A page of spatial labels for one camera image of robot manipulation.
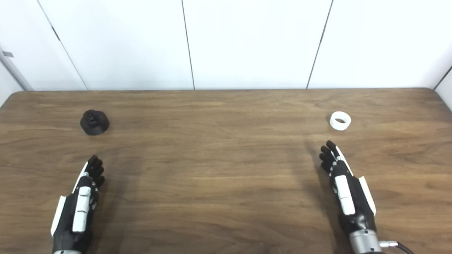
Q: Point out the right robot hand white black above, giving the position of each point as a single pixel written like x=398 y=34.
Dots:
x=358 y=208

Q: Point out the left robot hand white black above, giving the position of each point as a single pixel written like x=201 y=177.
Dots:
x=67 y=218

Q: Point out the round black part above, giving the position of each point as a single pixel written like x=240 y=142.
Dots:
x=94 y=123

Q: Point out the grey wall corner post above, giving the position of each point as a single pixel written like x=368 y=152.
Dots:
x=16 y=74

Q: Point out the small grey tag on post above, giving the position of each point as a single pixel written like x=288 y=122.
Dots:
x=7 y=54

